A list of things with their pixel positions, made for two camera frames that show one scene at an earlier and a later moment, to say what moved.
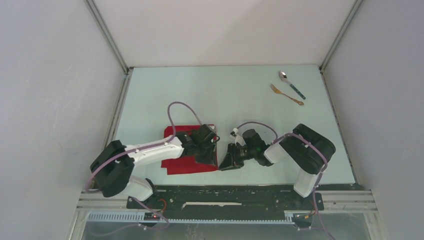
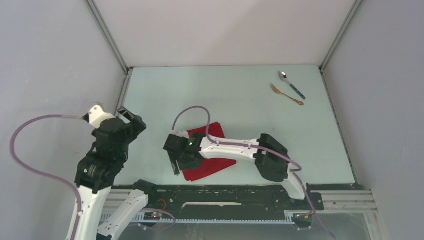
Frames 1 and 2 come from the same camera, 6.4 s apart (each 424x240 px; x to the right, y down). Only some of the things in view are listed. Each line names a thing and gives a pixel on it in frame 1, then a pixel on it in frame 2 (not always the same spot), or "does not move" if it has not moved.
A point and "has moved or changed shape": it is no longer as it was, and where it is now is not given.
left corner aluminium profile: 112,126 does not move
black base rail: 226,202 does not move
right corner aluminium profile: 330,49 does not move
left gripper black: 209,159 -> 137,125
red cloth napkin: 188,164 has moved or changed shape
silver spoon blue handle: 284,76 does not move
